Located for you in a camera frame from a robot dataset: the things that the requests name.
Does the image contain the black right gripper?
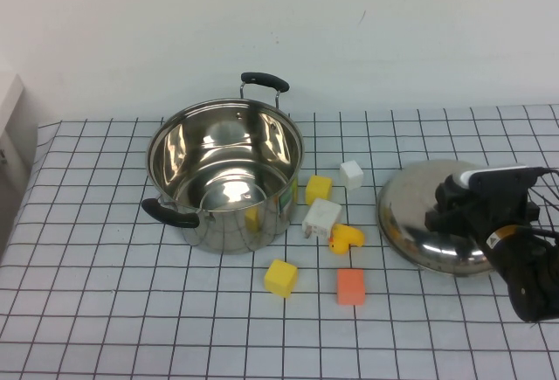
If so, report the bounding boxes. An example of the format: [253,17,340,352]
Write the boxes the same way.
[424,173,540,242]

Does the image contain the steel lid with black knob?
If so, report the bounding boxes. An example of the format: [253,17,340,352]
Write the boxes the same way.
[376,160,500,277]

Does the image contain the white foam cube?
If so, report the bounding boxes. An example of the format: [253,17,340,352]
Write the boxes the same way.
[339,160,364,191]

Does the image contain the yellow rubber duck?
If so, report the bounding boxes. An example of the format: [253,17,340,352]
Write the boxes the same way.
[328,224,365,256]

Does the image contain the white power plug adapter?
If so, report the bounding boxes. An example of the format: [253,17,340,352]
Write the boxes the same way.
[300,197,343,242]

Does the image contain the orange foam block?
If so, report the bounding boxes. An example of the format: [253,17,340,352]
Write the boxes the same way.
[335,268,366,307]

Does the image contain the yellow foam cube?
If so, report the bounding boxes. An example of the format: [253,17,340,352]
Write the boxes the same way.
[304,174,334,206]
[263,259,299,300]

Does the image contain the white black grid tablecloth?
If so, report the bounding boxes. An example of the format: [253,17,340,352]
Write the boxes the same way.
[0,104,559,380]

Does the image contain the white cabinet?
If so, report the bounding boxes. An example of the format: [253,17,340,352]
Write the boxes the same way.
[0,73,40,245]

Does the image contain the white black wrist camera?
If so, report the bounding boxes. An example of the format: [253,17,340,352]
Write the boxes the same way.
[452,163,532,190]

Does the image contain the black cable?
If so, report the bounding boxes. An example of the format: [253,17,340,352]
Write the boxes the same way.
[523,165,559,244]

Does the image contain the stainless steel pot black handles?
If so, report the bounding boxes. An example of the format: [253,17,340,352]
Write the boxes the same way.
[141,71,305,255]

